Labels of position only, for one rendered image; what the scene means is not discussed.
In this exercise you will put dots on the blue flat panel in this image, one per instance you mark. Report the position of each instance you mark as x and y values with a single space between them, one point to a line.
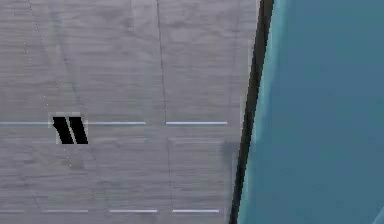
320 113

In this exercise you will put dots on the grey wooden cupboard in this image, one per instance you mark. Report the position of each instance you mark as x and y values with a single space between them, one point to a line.
133 83

